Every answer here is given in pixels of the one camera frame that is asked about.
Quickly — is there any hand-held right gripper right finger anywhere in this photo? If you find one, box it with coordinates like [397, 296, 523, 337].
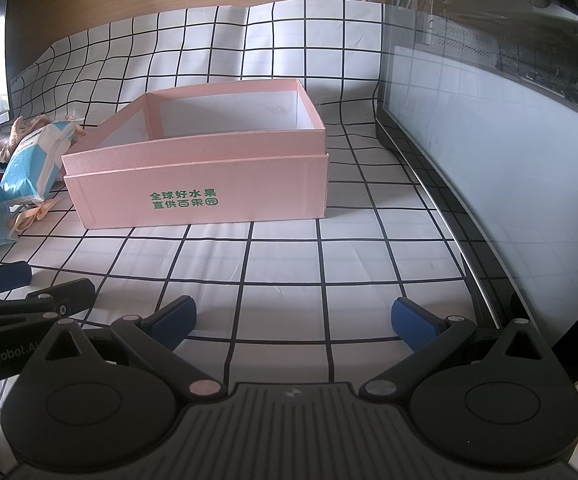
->
[359, 296, 564, 403]

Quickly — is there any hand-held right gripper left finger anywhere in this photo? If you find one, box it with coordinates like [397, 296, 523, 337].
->
[21, 296, 224, 405]

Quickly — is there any pink cardboard box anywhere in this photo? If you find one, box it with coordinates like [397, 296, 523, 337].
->
[61, 78, 330, 231]

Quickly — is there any red yellow green toy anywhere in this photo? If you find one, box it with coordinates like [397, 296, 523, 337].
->
[0, 114, 87, 161]

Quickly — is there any glass panel computer case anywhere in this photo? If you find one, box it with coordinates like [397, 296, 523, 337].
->
[375, 0, 578, 396]

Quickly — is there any white blue tissue packet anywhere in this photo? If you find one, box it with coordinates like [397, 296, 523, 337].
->
[0, 119, 86, 207]

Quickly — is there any beige ribbon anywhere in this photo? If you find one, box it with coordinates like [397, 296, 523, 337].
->
[6, 196, 62, 241]

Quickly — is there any white black checkered tablecloth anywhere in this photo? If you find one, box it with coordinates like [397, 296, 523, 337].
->
[0, 0, 494, 411]

